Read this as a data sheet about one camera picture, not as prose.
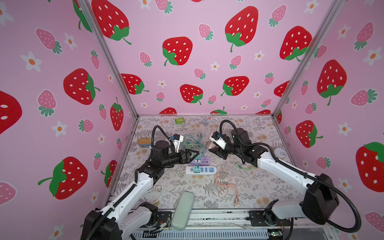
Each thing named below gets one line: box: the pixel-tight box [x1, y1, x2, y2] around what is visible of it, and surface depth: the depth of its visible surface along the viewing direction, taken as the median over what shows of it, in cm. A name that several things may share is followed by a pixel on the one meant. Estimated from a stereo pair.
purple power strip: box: [187, 156, 211, 166], surface depth 94 cm
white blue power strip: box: [185, 166, 217, 175], surface depth 90 cm
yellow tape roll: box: [274, 147, 287, 159], surface depth 95 cm
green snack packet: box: [175, 118, 185, 125], surface depth 120 cm
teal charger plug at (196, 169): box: [193, 164, 201, 173], surface depth 86 cm
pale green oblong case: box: [170, 191, 195, 231], surface depth 75 cm
